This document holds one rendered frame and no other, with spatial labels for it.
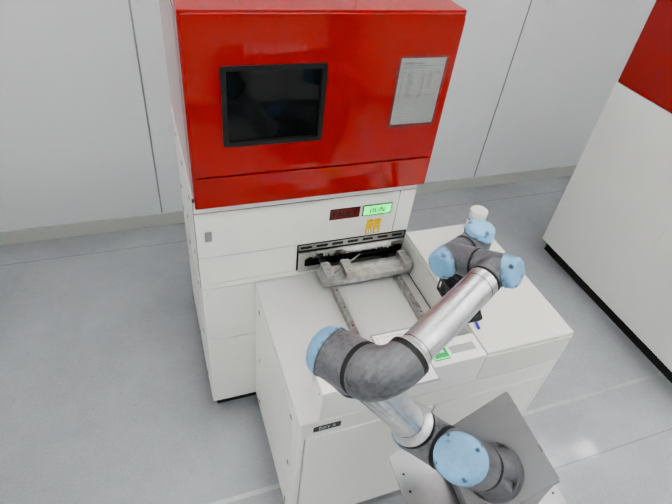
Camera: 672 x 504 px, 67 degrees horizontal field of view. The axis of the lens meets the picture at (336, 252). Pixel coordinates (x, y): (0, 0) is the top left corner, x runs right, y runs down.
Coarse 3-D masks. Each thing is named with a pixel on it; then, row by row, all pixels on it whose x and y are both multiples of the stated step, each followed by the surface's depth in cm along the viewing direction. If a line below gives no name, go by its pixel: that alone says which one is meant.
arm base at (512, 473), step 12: (492, 444) 132; (504, 444) 134; (504, 456) 128; (516, 456) 131; (504, 468) 126; (516, 468) 128; (504, 480) 125; (516, 480) 128; (480, 492) 127; (492, 492) 126; (504, 492) 126; (516, 492) 128
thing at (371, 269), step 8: (392, 256) 205; (352, 264) 199; (360, 264) 199; (368, 264) 200; (376, 264) 200; (384, 264) 201; (392, 264) 201; (400, 264) 202; (320, 272) 194; (360, 272) 196; (368, 272) 196; (376, 272) 197; (384, 272) 197; (392, 272) 199; (400, 272) 201; (408, 272) 202; (320, 280) 194; (336, 280) 191; (344, 280) 193; (352, 280) 194; (360, 280) 196
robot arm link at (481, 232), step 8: (472, 224) 128; (480, 224) 128; (488, 224) 129; (464, 232) 130; (472, 232) 127; (480, 232) 126; (488, 232) 126; (472, 240) 126; (480, 240) 126; (488, 240) 127; (488, 248) 130
